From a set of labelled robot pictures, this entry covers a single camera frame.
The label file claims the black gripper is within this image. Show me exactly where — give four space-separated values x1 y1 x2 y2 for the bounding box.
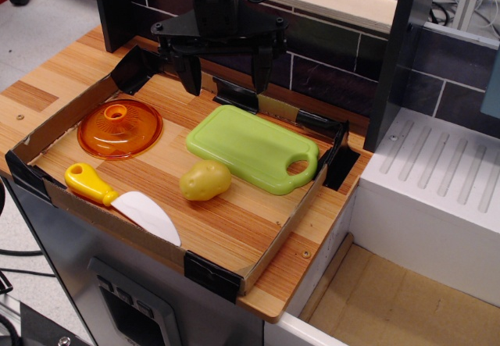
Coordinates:
151 0 288 96

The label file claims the yellow-handled white toy knife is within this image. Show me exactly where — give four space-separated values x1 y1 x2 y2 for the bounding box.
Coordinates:
64 163 181 247

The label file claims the green plastic cutting board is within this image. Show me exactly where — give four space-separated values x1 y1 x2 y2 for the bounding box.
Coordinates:
186 105 320 195

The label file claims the cardboard fence with black tape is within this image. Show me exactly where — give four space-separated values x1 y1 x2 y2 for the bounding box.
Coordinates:
1 43 369 322

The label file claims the yellow toy potato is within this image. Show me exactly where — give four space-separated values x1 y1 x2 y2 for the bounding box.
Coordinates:
180 160 232 201

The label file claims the orange transparent pot lid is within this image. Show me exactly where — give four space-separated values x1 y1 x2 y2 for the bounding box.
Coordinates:
77 99 163 160

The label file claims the white toy sink drainboard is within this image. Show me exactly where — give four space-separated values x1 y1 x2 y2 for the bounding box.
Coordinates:
350 109 499 305

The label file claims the silver toy oven front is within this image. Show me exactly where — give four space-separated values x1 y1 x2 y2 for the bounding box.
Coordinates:
5 180 264 345

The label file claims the dark post at left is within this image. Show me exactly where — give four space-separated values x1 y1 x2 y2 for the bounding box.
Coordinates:
97 0 145 52

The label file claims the dark grey vertical post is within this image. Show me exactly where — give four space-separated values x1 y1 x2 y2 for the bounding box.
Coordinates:
364 0 432 152

